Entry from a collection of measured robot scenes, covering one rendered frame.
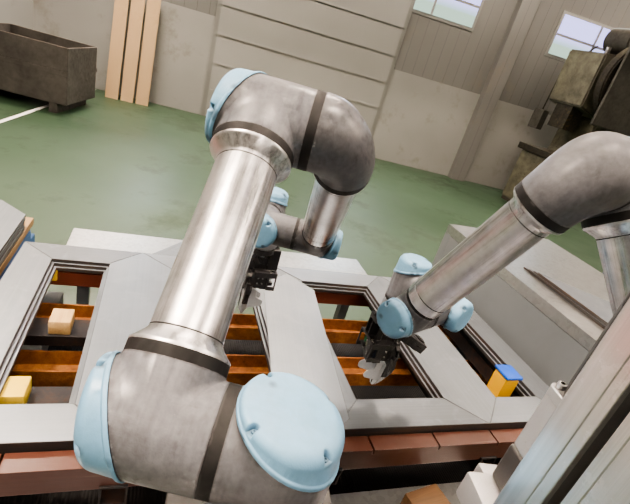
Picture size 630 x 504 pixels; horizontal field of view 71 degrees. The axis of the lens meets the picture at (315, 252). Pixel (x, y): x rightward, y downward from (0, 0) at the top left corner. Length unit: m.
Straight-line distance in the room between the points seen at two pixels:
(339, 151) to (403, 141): 8.21
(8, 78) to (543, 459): 6.77
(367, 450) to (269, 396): 0.64
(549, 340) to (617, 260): 0.87
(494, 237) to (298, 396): 0.40
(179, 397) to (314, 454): 0.14
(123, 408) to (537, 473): 0.35
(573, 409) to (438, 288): 0.48
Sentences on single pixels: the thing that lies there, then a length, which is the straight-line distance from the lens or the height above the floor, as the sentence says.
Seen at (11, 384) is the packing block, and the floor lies 0.81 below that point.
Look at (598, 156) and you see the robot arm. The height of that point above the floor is 1.56.
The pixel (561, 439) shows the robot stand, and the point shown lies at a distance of 0.34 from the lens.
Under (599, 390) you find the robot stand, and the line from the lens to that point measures 0.31.
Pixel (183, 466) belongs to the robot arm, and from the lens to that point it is 0.47.
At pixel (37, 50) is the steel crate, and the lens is 6.65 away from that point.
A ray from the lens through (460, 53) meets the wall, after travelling 8.95.
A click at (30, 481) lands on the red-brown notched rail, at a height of 0.80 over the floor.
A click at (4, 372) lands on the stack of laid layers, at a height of 0.83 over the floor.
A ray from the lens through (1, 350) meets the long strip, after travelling 1.17.
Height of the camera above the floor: 1.59
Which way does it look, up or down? 24 degrees down
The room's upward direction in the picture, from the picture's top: 16 degrees clockwise
